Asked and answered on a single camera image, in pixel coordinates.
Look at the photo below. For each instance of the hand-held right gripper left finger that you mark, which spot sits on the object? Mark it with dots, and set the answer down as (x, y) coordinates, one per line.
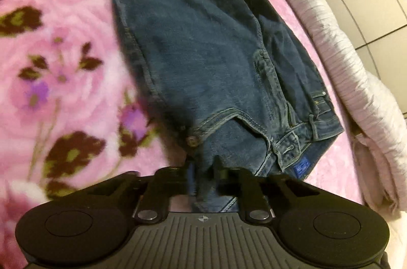
(191, 180)

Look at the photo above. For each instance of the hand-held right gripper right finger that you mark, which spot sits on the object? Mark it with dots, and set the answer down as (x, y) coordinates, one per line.
(222, 180)

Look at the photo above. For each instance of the blue denim jeans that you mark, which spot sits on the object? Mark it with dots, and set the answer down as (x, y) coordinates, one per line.
(197, 49)

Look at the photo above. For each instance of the pink floral blanket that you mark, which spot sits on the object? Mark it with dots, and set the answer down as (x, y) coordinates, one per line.
(63, 17)

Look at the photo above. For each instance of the pale pink ribbed quilt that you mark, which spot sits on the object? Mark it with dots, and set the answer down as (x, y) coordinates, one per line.
(334, 43)

